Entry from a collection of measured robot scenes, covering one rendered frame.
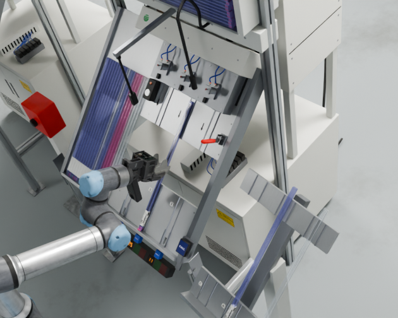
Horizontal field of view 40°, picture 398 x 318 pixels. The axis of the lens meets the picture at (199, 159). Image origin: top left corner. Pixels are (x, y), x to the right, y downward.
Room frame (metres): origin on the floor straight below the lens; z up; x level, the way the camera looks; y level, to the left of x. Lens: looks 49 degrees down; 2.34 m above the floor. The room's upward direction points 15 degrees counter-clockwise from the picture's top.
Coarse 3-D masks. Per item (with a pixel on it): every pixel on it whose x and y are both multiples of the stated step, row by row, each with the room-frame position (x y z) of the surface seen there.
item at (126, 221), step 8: (64, 176) 1.51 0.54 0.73; (112, 208) 1.29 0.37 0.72; (120, 216) 1.24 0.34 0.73; (128, 224) 1.19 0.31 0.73; (136, 232) 1.15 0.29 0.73; (144, 232) 1.15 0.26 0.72; (152, 240) 1.10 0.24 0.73; (160, 248) 1.05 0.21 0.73; (168, 256) 1.02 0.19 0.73; (176, 256) 1.01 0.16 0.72
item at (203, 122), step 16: (128, 16) 1.80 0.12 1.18; (128, 32) 1.75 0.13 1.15; (112, 48) 1.76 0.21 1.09; (144, 48) 1.66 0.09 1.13; (128, 64) 1.66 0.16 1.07; (144, 64) 1.61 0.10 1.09; (160, 96) 1.48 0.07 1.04; (176, 96) 1.43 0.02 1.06; (144, 112) 1.48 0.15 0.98; (160, 112) 1.43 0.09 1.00; (176, 112) 1.39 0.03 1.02; (192, 112) 1.35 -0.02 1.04; (208, 112) 1.31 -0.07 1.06; (176, 128) 1.35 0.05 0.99; (192, 128) 1.31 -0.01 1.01; (208, 128) 1.27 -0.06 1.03; (224, 128) 1.24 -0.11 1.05; (192, 144) 1.27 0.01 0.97; (208, 144) 1.23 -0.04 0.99
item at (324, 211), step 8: (320, 216) 0.79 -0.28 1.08; (320, 224) 0.78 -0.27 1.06; (312, 232) 0.77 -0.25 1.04; (304, 248) 0.76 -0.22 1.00; (296, 256) 0.75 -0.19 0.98; (296, 264) 0.73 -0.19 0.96; (288, 272) 0.73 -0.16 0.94; (288, 280) 0.71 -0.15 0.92; (280, 288) 0.71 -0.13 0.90; (280, 296) 0.70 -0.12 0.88; (272, 304) 0.69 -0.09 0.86
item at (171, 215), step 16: (112, 192) 1.34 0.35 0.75; (144, 192) 1.26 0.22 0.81; (160, 192) 1.22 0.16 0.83; (128, 208) 1.25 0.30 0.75; (144, 208) 1.21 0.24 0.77; (160, 208) 1.18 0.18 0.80; (176, 208) 1.14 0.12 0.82; (192, 208) 1.10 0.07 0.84; (160, 224) 1.13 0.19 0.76; (176, 224) 1.10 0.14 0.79; (160, 240) 1.08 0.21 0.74; (176, 240) 1.06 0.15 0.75
